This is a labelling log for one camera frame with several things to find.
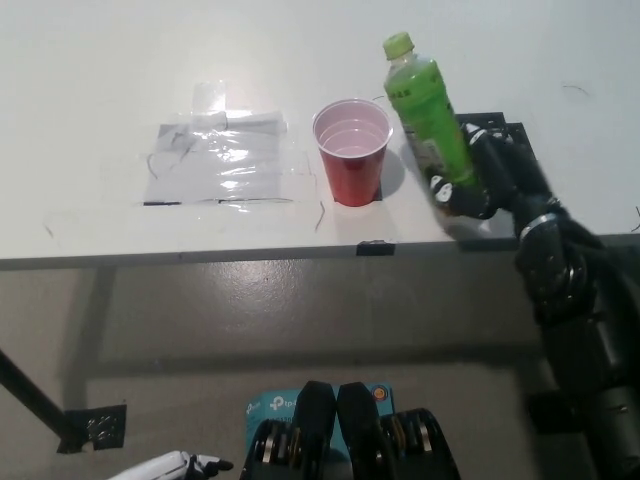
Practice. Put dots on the black table leg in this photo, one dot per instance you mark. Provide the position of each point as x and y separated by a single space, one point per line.
30 387

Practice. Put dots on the red plastic cup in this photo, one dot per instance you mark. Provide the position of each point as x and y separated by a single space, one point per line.
352 172

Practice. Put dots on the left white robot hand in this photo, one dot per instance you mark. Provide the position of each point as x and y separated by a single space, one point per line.
170 465

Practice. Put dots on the green tea plastic bottle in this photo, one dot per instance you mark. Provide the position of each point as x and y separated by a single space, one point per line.
430 115

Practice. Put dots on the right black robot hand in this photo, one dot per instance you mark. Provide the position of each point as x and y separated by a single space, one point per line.
515 175

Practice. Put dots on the taped clear plastic sheet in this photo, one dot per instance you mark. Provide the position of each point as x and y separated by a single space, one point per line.
225 162

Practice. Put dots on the small black tape piece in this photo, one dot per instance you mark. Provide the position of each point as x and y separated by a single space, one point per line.
375 247

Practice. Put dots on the teal router box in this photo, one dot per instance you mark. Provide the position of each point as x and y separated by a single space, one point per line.
270 405

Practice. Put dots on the large black tape patch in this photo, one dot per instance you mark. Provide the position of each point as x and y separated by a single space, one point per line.
515 131

